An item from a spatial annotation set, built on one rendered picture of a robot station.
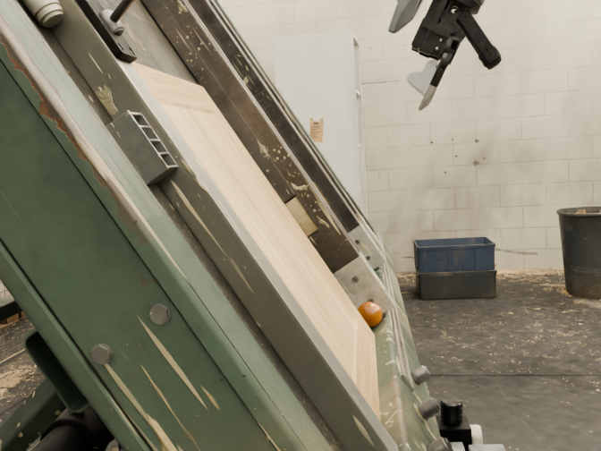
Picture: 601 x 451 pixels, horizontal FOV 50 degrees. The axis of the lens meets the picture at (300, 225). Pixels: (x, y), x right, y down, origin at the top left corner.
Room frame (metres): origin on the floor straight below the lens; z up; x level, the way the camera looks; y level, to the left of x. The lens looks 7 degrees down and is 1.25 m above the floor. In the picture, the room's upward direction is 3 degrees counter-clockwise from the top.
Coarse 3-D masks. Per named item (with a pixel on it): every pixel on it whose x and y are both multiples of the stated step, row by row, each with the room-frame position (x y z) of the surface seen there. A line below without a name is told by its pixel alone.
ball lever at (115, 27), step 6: (126, 0) 0.69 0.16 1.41; (132, 0) 0.69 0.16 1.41; (120, 6) 0.70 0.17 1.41; (126, 6) 0.70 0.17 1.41; (102, 12) 0.71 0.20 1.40; (108, 12) 0.71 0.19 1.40; (114, 12) 0.70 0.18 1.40; (120, 12) 0.70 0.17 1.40; (102, 18) 0.71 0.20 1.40; (108, 18) 0.71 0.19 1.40; (114, 18) 0.71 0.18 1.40; (120, 18) 0.71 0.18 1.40; (108, 24) 0.71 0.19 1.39; (114, 24) 0.71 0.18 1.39; (120, 24) 0.72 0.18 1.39; (114, 30) 0.71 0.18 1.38; (120, 30) 0.72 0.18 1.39
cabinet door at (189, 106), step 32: (160, 96) 0.87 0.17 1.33; (192, 96) 1.07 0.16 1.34; (192, 128) 0.94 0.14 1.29; (224, 128) 1.16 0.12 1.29; (224, 160) 0.99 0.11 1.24; (224, 192) 0.86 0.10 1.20; (256, 192) 1.06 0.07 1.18; (256, 224) 0.91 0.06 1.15; (288, 224) 1.14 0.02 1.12; (288, 256) 0.97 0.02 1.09; (288, 288) 0.82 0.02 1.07; (320, 288) 1.03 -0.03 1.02; (320, 320) 0.89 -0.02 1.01; (352, 320) 1.11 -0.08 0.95; (352, 352) 0.94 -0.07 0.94
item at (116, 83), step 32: (64, 0) 0.70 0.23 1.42; (64, 32) 0.70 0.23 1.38; (96, 32) 0.70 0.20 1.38; (96, 64) 0.70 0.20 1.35; (128, 64) 0.73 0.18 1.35; (128, 96) 0.69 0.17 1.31; (160, 128) 0.69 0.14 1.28; (192, 160) 0.71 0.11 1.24; (192, 192) 0.69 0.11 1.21; (192, 224) 0.69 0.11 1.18; (224, 224) 0.68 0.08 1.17; (224, 256) 0.68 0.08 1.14; (256, 256) 0.69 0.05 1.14; (256, 288) 0.68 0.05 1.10; (256, 320) 0.68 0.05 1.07; (288, 320) 0.68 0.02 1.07; (288, 352) 0.68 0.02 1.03; (320, 352) 0.68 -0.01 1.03; (320, 384) 0.67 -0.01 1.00; (352, 384) 0.71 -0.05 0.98; (352, 416) 0.67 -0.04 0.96; (352, 448) 0.67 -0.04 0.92; (384, 448) 0.67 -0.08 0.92
